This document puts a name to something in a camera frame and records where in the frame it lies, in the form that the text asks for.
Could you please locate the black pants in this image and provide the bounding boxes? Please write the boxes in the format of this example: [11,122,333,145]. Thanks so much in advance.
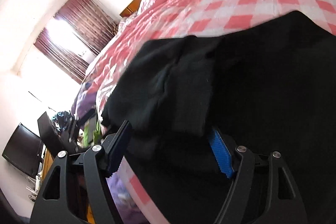
[102,11,335,223]

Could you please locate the black flat television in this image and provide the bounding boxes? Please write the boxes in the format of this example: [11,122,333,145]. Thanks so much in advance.
[2,123,43,178]

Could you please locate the black desk with clutter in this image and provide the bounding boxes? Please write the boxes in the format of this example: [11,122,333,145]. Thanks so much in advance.
[37,110,106,159]

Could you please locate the maroon window curtain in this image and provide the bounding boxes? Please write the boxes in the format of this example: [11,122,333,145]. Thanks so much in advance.
[34,0,118,84]

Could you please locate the pink checkered bed sheet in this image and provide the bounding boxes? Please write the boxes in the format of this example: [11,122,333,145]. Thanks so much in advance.
[82,0,335,223]

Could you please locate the far wooden nightstand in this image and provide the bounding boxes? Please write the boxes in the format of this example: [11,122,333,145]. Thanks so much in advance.
[120,0,142,18]

